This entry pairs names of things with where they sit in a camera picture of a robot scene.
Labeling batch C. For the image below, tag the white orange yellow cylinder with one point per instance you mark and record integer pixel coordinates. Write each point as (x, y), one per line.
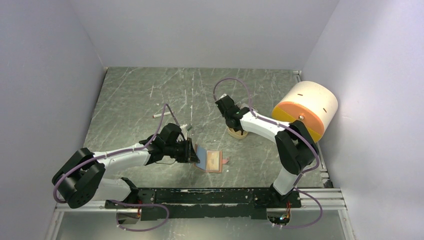
(310, 103)

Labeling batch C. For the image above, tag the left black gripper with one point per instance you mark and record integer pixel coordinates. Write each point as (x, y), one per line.
(189, 155)

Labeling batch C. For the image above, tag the brown leather card holder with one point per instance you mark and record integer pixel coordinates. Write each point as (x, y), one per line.
(211, 161)

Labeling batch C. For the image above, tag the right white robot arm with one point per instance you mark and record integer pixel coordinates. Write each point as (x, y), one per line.
(296, 147)

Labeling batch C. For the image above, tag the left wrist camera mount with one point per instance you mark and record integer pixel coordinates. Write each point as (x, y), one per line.
(187, 128)

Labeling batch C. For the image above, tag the white pen stick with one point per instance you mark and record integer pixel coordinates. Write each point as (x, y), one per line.
(160, 114)

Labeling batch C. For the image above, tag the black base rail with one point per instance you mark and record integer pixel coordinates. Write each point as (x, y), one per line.
(192, 203)

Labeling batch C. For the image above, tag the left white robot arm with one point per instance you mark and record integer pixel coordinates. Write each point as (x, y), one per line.
(87, 175)

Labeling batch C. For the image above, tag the wooden tray with cards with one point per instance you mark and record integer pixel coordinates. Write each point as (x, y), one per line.
(237, 134)

